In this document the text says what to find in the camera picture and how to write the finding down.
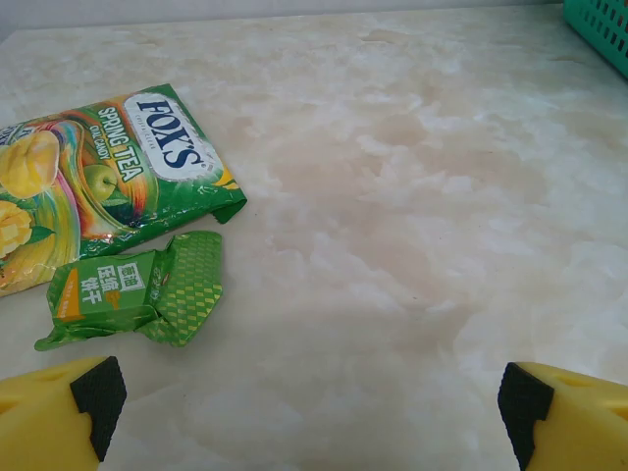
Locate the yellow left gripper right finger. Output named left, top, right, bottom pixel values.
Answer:
left=497, top=361, right=628, bottom=471

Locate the green Fox's candy bag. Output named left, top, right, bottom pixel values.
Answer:
left=0, top=82, right=248, bottom=299

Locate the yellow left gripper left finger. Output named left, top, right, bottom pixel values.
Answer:
left=0, top=355, right=128, bottom=471

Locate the teal plastic basket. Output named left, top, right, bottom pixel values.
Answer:
left=562, top=0, right=628, bottom=79

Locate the small green biscuit packet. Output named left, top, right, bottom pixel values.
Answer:
left=33, top=230, right=225, bottom=352

